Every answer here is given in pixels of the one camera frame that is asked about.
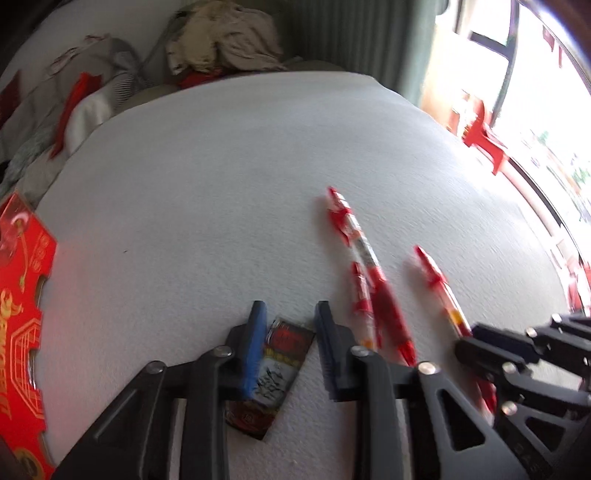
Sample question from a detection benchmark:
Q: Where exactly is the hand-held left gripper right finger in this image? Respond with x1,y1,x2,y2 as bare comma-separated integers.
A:
315,301,529,480

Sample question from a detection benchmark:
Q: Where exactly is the red cardboard box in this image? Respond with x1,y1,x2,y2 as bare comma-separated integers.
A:
0,191,58,480

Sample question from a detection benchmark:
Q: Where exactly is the red plastic chair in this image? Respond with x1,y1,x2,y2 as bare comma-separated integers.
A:
462,99,511,176

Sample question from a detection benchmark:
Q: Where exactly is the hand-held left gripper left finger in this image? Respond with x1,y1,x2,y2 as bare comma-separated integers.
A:
51,300,269,480

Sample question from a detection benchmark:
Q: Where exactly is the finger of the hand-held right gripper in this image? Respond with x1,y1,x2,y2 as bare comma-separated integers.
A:
526,313,591,391
455,323,591,480

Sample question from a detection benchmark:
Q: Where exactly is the long red pen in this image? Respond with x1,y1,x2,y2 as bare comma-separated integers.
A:
325,186,417,367

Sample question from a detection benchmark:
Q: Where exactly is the dark window frame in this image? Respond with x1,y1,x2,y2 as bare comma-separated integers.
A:
455,0,591,259

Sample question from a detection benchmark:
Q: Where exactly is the red and black pack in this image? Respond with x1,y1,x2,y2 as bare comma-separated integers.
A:
225,316,317,440

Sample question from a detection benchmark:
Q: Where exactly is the red cloth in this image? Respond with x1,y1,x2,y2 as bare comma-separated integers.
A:
50,71,100,158

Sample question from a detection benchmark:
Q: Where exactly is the white pillow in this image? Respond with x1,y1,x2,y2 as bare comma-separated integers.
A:
65,90,121,153

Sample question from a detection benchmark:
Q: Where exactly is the green curtain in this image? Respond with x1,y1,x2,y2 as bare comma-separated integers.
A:
277,0,446,109

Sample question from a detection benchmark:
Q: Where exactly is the red pen with yellow band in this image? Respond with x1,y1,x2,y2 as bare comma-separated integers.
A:
412,244,497,423

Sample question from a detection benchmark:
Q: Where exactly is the short red pen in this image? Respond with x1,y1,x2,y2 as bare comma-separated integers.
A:
351,261,376,352

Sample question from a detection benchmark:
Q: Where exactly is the white foam table cover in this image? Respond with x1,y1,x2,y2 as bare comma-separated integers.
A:
34,71,583,480

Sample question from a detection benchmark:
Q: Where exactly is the pile of beige clothes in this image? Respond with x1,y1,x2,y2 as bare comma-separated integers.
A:
165,0,287,77

